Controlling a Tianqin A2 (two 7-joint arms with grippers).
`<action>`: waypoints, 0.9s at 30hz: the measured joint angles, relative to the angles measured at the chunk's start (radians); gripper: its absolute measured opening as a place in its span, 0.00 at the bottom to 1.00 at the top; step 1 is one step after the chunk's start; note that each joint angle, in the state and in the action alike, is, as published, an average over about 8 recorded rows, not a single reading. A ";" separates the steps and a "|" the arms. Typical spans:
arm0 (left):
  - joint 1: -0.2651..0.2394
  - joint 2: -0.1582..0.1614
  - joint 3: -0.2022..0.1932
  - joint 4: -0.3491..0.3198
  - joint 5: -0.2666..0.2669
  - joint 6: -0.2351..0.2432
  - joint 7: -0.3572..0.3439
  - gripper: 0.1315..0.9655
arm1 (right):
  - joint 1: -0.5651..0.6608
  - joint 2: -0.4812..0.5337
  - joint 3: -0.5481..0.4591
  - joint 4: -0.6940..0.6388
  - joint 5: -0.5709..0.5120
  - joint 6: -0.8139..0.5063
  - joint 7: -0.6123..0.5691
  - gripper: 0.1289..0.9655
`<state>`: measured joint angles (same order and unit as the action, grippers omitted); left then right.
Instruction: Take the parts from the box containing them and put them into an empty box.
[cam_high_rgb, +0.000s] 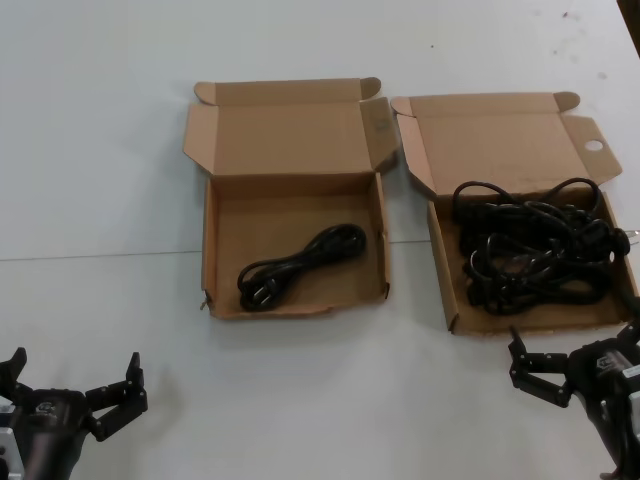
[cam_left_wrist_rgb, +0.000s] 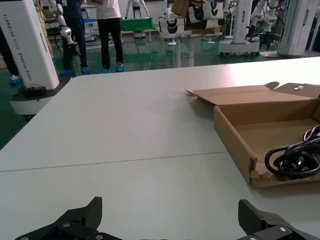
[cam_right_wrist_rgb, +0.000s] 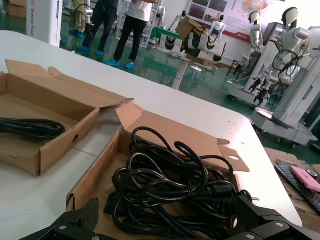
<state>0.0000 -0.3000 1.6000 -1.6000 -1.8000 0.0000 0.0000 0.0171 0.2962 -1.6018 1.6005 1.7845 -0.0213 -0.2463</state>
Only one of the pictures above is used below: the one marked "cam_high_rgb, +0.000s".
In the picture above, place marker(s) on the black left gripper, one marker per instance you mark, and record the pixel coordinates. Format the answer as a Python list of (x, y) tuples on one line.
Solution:
[(55, 415)]

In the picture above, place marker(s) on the plain brown cardboard box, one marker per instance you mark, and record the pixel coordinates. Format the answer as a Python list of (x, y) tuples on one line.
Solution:
[(295, 150)]

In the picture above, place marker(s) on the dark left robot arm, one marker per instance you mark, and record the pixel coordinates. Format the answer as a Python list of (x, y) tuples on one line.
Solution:
[(50, 462)]

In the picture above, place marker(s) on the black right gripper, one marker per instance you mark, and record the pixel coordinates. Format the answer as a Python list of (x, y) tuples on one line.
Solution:
[(600, 375)]

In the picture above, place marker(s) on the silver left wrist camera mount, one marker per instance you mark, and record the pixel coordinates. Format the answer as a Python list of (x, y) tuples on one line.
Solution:
[(10, 442)]

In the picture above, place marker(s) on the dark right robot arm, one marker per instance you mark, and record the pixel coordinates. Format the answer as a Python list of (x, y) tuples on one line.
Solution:
[(610, 442)]

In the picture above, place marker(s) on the cardboard box with round hole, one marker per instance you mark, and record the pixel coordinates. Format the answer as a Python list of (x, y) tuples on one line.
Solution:
[(500, 145)]

